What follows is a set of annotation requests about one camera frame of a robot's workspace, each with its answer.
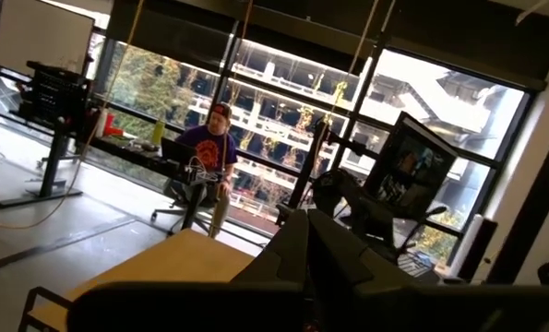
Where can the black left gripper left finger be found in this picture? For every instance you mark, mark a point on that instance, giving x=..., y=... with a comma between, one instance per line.
x=186, y=306

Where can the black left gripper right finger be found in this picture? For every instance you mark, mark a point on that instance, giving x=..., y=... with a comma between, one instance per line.
x=394, y=309

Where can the black computer keyboard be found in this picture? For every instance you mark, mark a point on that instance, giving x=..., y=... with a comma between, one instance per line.
x=417, y=266

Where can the black office chair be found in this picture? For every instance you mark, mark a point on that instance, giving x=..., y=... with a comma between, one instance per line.
x=182, y=209

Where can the black computer monitor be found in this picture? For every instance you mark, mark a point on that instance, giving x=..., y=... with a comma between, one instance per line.
x=412, y=170

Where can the black laptop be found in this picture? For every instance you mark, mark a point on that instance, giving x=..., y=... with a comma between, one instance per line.
x=177, y=152

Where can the person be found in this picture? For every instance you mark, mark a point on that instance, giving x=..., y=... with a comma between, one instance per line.
x=207, y=147

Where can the yellow-green bottle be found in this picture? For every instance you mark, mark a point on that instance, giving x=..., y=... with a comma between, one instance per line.
x=158, y=133

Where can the red container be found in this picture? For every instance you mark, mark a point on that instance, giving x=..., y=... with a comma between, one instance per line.
x=110, y=125

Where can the black standing desk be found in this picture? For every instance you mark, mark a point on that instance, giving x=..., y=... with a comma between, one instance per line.
x=52, y=161

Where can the large glass window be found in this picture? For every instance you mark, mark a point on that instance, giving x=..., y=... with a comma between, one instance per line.
x=440, y=101

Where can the black roller blind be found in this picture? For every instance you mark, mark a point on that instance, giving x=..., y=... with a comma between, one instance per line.
x=172, y=32

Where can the white whiteboard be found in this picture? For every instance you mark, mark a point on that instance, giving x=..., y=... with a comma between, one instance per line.
x=39, y=39

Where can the wooden shelf with black frame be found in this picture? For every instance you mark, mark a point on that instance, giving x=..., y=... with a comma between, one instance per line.
x=172, y=263

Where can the black monitor mount pole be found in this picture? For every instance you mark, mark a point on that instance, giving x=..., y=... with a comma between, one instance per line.
x=308, y=161

